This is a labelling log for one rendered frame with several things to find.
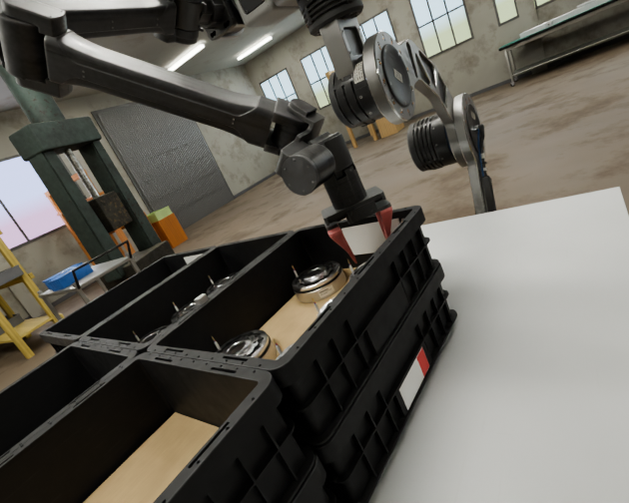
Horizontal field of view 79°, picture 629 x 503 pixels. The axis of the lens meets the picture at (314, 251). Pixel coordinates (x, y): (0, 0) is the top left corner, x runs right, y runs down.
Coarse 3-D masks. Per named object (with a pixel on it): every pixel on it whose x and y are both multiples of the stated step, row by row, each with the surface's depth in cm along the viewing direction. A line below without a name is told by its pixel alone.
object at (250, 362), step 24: (408, 216) 61; (288, 240) 79; (408, 240) 59; (384, 264) 53; (360, 288) 48; (192, 312) 62; (336, 312) 44; (168, 336) 58; (312, 336) 40; (216, 360) 44; (240, 360) 42; (264, 360) 40; (288, 360) 38; (312, 360) 40; (288, 384) 38
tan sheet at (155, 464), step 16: (176, 416) 56; (160, 432) 54; (176, 432) 52; (192, 432) 51; (208, 432) 49; (144, 448) 52; (160, 448) 50; (176, 448) 49; (192, 448) 48; (128, 464) 50; (144, 464) 49; (160, 464) 48; (176, 464) 46; (112, 480) 49; (128, 480) 47; (144, 480) 46; (160, 480) 45; (96, 496) 47; (112, 496) 46; (128, 496) 45; (144, 496) 44
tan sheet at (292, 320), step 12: (348, 276) 75; (324, 300) 70; (288, 312) 72; (300, 312) 70; (312, 312) 68; (264, 324) 71; (276, 324) 69; (288, 324) 67; (300, 324) 65; (276, 336) 65; (288, 336) 63
